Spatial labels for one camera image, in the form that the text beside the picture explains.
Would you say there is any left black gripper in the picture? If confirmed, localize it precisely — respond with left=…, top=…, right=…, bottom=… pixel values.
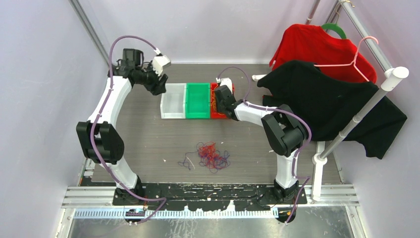
left=135, top=61, right=167, bottom=95

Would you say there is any red plastic bin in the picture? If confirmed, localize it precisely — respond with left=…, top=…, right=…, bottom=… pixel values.
left=210, top=83, right=227, bottom=119

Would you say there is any white plastic bin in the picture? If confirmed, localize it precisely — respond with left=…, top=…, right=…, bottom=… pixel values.
left=160, top=83, right=187, bottom=119

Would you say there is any green plastic bin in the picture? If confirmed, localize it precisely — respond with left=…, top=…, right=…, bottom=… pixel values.
left=185, top=83, right=210, bottom=119

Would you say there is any coloured cable pile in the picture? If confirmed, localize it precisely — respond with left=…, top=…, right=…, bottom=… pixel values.
left=177, top=142, right=231, bottom=174

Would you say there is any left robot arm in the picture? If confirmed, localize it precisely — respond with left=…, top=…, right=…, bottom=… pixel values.
left=76, top=49, right=171, bottom=205

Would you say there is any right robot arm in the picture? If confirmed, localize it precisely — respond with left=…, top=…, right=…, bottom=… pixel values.
left=214, top=85, right=309, bottom=204

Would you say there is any black shirt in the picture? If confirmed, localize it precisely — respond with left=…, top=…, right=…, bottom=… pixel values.
left=257, top=60, right=407, bottom=159

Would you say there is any red shirt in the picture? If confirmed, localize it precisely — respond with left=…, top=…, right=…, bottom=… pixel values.
left=269, top=24, right=377, bottom=83

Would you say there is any green hanger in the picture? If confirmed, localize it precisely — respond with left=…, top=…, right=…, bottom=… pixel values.
left=321, top=23, right=347, bottom=39

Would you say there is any pink hanger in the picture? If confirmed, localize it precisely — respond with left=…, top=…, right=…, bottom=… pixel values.
left=314, top=36, right=379, bottom=82

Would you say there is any white clothes rack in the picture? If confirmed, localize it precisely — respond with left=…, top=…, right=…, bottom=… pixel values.
left=252, top=0, right=410, bottom=202

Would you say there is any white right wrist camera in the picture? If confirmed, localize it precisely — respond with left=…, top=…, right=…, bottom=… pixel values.
left=216, top=77, right=234, bottom=94

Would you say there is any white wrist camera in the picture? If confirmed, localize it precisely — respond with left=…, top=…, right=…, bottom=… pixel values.
left=152, top=48, right=171, bottom=76
left=216, top=77, right=234, bottom=94

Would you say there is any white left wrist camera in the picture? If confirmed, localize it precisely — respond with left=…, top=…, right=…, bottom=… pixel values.
left=152, top=48, right=171, bottom=76

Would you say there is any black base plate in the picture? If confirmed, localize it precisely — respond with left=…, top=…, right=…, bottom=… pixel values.
left=112, top=183, right=307, bottom=212

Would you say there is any aluminium frame rail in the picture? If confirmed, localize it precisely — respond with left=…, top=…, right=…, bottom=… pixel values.
left=68, top=0, right=124, bottom=132

